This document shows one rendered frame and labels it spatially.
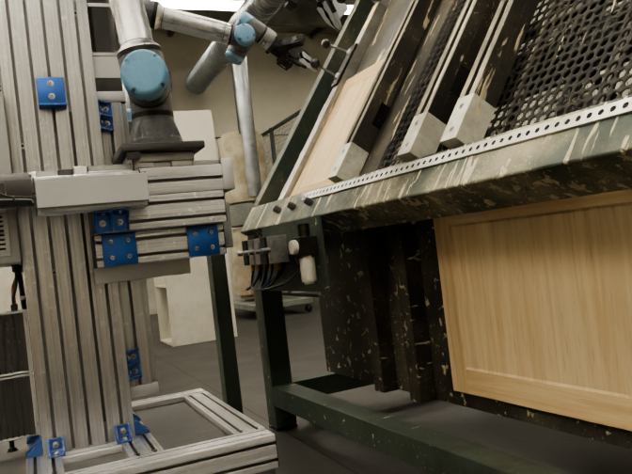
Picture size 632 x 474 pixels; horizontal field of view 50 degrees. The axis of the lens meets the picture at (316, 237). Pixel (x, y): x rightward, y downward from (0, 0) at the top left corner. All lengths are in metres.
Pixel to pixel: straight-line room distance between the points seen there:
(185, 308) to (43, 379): 4.06
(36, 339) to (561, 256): 1.39
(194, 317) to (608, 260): 4.85
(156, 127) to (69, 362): 0.70
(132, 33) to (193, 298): 4.38
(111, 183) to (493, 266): 1.00
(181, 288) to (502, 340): 4.46
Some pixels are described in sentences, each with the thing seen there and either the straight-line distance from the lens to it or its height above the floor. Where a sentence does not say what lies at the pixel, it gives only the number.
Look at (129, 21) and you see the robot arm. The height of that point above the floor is 1.34.
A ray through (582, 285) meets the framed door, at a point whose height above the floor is 0.56.
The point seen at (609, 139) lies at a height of 0.83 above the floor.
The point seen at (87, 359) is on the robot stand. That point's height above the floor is 0.47.
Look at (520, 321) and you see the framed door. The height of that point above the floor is 0.47.
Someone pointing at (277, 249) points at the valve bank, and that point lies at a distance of 2.21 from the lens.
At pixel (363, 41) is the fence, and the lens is 2.86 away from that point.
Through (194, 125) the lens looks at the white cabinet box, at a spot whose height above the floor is 1.92.
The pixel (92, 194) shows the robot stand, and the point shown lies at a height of 0.90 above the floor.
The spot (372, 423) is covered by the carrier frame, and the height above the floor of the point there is 0.18.
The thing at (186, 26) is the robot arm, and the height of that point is 1.54.
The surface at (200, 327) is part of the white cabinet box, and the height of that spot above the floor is 0.13.
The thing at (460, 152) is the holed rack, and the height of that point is 0.89.
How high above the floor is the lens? 0.71
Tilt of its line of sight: 1 degrees up
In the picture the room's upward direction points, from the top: 7 degrees counter-clockwise
